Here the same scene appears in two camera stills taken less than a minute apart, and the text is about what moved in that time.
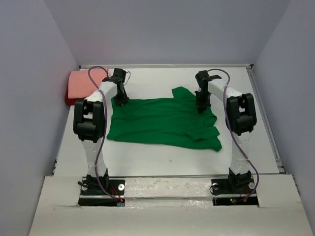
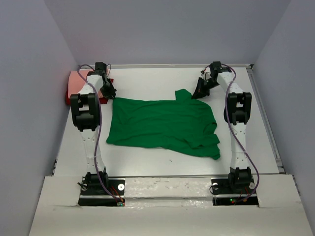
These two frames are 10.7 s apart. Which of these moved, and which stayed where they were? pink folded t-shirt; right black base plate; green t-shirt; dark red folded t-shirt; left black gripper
Moved: left black gripper; green t-shirt
Stayed: dark red folded t-shirt; right black base plate; pink folded t-shirt
